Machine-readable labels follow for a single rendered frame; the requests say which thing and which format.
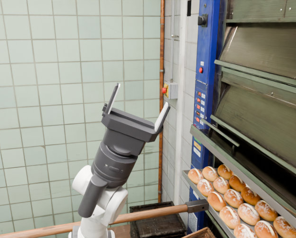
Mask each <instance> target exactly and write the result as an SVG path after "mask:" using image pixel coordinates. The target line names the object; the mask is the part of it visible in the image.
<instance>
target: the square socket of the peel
mask: <svg viewBox="0 0 296 238"><path fill-rule="evenodd" d="M185 204H186V205H187V208H188V211H187V213H195V212H200V211H206V210H209V203H208V201H207V200H206V199H201V200H195V201H190V202H185Z"/></svg>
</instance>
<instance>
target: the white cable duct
mask: <svg viewBox="0 0 296 238"><path fill-rule="evenodd" d="M186 1H187V0H181V17H180V45H179V73H178V113H177V141H176V169H175V197H174V205H178V203H179V180H180V156H181V132H182V108H183V84H184V60H185V36H186Z"/></svg>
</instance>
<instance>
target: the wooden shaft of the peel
mask: <svg viewBox="0 0 296 238"><path fill-rule="evenodd" d="M187 211H188V208H187V205H186V204H181V205H175V206H170V207H164V208H158V209H152V210H146V211H140V212H133V213H127V214H121V215H119V216H118V217H117V219H116V220H115V221H114V222H113V223H111V224H109V225H113V224H119V223H124V222H130V221H137V220H143V219H149V218H154V217H160V216H165V215H171V214H176V213H184V212H187ZM73 226H81V221H78V222H73V223H67V224H61V225H55V226H49V227H44V228H38V229H30V230H24V231H19V232H12V233H7V234H1V235H0V238H39V237H45V236H50V235H56V234H61V233H67V232H72V231H73Z"/></svg>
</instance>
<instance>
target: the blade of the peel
mask: <svg viewBox="0 0 296 238"><path fill-rule="evenodd" d="M214 169H215V170H216V171H217V173H218V168H214ZM198 170H199V171H200V172H201V173H202V171H203V169H198ZM189 171H190V170H182V176H183V177H184V178H185V180H186V181H187V182H188V184H189V185H190V187H191V188H192V189H193V190H194V191H195V193H196V194H197V195H198V197H199V198H200V199H206V200H207V198H208V197H205V196H203V195H202V194H201V192H200V191H199V190H198V188H197V184H195V183H193V182H192V181H191V180H190V178H189V177H188V173H189ZM218 176H219V177H220V175H219V174H218ZM209 182H210V181H209ZM210 183H211V184H212V186H213V182H210ZM213 188H214V186H213ZM214 192H217V193H219V192H218V191H217V190H216V189H215V188H214ZM219 194H220V195H222V196H223V198H224V194H221V193H219ZM207 201H208V200H207ZM244 203H245V204H248V203H247V202H246V201H244ZM226 205H227V206H228V207H231V208H233V209H234V210H235V211H236V212H237V214H238V208H234V207H232V206H230V205H229V204H227V203H226ZM251 206H252V207H254V208H255V206H254V205H251ZM209 211H210V213H211V214H212V215H213V217H214V218H215V219H216V221H217V222H218V223H219V225H220V226H221V227H222V228H223V230H224V231H225V232H226V234H227V235H228V236H229V238H236V236H235V235H234V229H230V228H229V227H228V226H227V225H226V224H225V222H224V221H223V220H222V219H221V217H220V212H218V211H215V210H214V209H213V208H212V206H211V205H210V204H209ZM238 215H239V214H238ZM239 218H240V216H239ZM260 221H266V222H268V223H270V224H271V225H272V226H273V221H267V220H265V219H263V218H261V217H260ZM240 224H245V225H247V226H248V227H250V228H251V229H252V230H253V231H254V227H255V226H253V225H250V224H247V223H246V222H244V221H243V220H242V219H241V218H240ZM273 227H274V226H273ZM254 233H255V231H254ZM255 234H256V233H255ZM277 234H278V233H277ZM278 237H279V238H283V237H281V236H280V235H279V234H278Z"/></svg>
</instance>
